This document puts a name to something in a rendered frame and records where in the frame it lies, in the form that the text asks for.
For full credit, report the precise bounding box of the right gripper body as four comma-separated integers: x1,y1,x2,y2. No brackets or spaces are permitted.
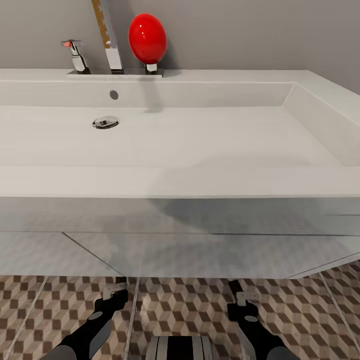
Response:
227,303,257,321

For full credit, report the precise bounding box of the robot trunk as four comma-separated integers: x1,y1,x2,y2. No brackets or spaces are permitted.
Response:
145,336,215,360

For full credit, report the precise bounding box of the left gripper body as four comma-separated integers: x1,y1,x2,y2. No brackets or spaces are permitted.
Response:
94,293,125,314

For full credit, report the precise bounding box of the mousetrap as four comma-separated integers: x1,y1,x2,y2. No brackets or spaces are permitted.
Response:
114,276,127,295
228,279,243,303

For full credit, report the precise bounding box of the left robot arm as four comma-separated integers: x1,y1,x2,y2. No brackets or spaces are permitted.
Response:
39,282,128,360

